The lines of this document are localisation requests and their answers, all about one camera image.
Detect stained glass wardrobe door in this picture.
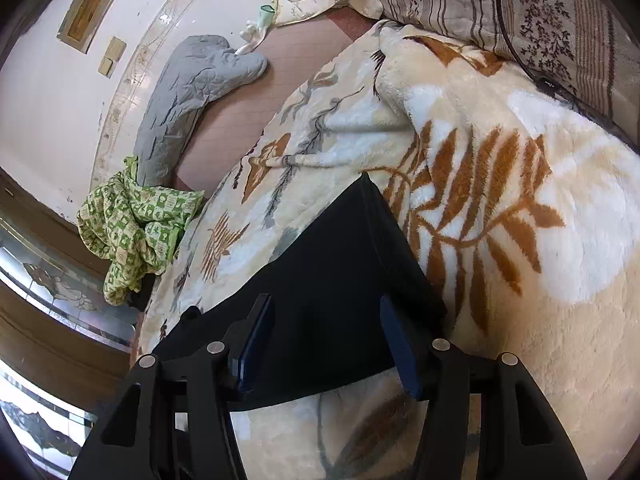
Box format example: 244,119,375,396
1,174,138,479

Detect green patterned cloth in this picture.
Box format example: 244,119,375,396
76,156,204,306

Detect small mint green item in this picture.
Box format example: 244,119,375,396
235,4,276,55

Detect black cable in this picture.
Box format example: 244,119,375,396
496,0,640,143

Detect pink mattress sheet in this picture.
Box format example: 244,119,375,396
172,8,373,194

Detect black pants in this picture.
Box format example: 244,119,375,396
153,174,446,411

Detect grey quilted pillow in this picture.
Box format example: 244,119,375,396
134,35,268,186

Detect striped floral bedsheet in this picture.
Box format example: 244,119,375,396
380,0,639,145

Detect leaf pattern fleece blanket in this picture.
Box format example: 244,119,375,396
138,22,639,479

